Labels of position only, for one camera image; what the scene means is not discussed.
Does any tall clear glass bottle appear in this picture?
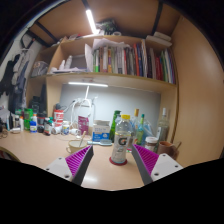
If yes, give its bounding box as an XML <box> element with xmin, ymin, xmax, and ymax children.
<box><xmin>156</xmin><ymin>107</ymin><xmax>170</xmax><ymax>143</ymax></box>

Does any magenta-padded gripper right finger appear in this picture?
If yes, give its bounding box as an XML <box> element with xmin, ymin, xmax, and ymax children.
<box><xmin>130</xmin><ymin>143</ymin><xmax>184</xmax><ymax>186</ymax></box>

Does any brown mug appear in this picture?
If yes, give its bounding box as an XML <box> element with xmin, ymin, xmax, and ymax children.
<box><xmin>156</xmin><ymin>140</ymin><xmax>180</xmax><ymax>160</ymax></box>

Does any green bottle with green cap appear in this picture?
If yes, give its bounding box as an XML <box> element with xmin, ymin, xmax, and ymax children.
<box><xmin>134</xmin><ymin>113</ymin><xmax>146</xmax><ymax>146</ymax></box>

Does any small white and blue bottle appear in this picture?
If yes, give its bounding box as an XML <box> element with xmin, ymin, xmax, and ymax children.
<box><xmin>29</xmin><ymin>113</ymin><xmax>38</xmax><ymax>134</ymax></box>

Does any magenta packet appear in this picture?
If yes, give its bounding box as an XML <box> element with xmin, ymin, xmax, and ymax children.
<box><xmin>77</xmin><ymin>115</ymin><xmax>90</xmax><ymax>135</ymax></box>

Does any white LED light bar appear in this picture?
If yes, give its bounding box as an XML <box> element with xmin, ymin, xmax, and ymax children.
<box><xmin>85</xmin><ymin>9</ymin><xmax>98</xmax><ymax>35</ymax></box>
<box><xmin>68</xmin><ymin>81</ymin><xmax>109</xmax><ymax>88</ymax></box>

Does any white and blue carton box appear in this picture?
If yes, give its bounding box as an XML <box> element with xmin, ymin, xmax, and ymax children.
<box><xmin>92</xmin><ymin>119</ymin><xmax>111</xmax><ymax>143</ymax></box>

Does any clear yellow-capped drink bottle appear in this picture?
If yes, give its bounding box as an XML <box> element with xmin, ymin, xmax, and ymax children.
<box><xmin>110</xmin><ymin>114</ymin><xmax>133</xmax><ymax>164</ymax></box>

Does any wooden shelf unit with books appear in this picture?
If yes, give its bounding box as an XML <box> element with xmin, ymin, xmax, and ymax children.
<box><xmin>25</xmin><ymin>31</ymin><xmax>179</xmax><ymax>144</ymax></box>

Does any brown jar with white lid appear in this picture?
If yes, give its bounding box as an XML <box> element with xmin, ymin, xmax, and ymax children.
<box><xmin>144</xmin><ymin>136</ymin><xmax>159</xmax><ymax>153</ymax></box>

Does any blue hanging garment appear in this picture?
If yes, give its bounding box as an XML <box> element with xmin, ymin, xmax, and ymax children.
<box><xmin>8</xmin><ymin>69</ymin><xmax>29</xmax><ymax>113</ymax></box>

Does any spoon in cream cup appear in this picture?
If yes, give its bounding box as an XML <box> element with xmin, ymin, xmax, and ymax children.
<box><xmin>78</xmin><ymin>130</ymin><xmax>87</xmax><ymax>148</ymax></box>

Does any white wall power outlet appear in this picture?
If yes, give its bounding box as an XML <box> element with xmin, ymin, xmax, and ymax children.
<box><xmin>73</xmin><ymin>97</ymin><xmax>93</xmax><ymax>108</ymax></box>

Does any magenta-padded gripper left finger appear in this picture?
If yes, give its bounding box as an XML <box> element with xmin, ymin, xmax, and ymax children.
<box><xmin>43</xmin><ymin>144</ymin><xmax>95</xmax><ymax>187</ymax></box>

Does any white hanging garment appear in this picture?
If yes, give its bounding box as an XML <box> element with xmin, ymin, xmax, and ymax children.
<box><xmin>12</xmin><ymin>51</ymin><xmax>31</xmax><ymax>86</ymax></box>

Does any black hanging garment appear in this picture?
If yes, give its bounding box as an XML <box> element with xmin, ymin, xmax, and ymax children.
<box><xmin>0</xmin><ymin>54</ymin><xmax>16</xmax><ymax>98</ymax></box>

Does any red and white canister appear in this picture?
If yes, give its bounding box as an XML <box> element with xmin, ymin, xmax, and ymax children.
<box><xmin>53</xmin><ymin>109</ymin><xmax>65</xmax><ymax>127</ymax></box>

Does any green glass bottle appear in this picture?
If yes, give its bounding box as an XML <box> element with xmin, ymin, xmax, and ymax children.
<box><xmin>109</xmin><ymin>110</ymin><xmax>122</xmax><ymax>143</ymax></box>

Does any cream ceramic cup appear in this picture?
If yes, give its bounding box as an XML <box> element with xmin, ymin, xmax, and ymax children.
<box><xmin>65</xmin><ymin>138</ymin><xmax>88</xmax><ymax>154</ymax></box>

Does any white pill bottle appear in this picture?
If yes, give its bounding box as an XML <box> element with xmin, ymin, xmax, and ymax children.
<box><xmin>61</xmin><ymin>120</ymin><xmax>70</xmax><ymax>136</ymax></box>

